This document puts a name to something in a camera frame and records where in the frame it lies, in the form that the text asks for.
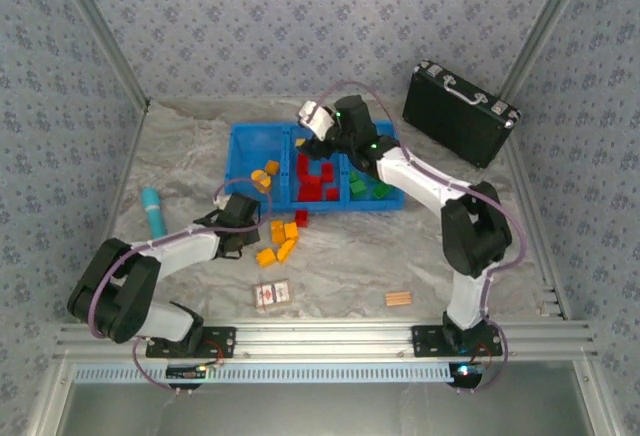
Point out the small orange-yellow lego cube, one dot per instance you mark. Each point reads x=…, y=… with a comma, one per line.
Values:
x=272, y=167

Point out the yellow arch lego brick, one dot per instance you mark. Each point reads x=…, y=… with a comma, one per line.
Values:
x=261, y=179

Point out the large red lego brick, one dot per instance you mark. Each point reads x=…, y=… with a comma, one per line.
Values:
x=309, y=193

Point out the green lego brick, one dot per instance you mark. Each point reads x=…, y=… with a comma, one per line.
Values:
x=357, y=187
x=354, y=176
x=381, y=190

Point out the teal cylindrical roll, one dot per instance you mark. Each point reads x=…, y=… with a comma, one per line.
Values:
x=154, y=211

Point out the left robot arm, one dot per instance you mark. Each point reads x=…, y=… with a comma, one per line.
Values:
x=190, y=256

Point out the blue three-compartment plastic bin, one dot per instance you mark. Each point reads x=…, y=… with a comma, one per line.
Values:
x=240, y=156

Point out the yellow wedge lego brick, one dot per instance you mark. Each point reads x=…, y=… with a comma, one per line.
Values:
x=286, y=250

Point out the small red lego cube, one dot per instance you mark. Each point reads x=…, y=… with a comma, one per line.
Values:
x=301, y=217

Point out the playing card box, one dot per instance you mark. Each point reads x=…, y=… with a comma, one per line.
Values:
x=272, y=295

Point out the left circuit board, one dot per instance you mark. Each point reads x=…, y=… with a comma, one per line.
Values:
x=185, y=372

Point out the circuit board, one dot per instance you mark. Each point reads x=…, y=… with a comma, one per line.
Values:
x=185, y=372
x=465, y=371

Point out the small wooden block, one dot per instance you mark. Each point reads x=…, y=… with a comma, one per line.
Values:
x=398, y=299

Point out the right circuit board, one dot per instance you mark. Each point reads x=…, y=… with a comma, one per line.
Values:
x=465, y=371

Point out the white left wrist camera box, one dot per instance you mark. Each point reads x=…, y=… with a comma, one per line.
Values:
x=217, y=201

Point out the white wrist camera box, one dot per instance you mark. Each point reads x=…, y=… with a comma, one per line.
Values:
x=217, y=201
x=317, y=121

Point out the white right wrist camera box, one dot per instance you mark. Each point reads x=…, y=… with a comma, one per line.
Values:
x=317, y=121

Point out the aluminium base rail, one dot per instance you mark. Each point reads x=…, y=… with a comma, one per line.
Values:
x=325, y=341

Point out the aluminium frame post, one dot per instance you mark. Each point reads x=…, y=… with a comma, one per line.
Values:
x=545, y=31
x=105, y=36

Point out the small metal corner bracket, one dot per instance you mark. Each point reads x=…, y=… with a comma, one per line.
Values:
x=547, y=303

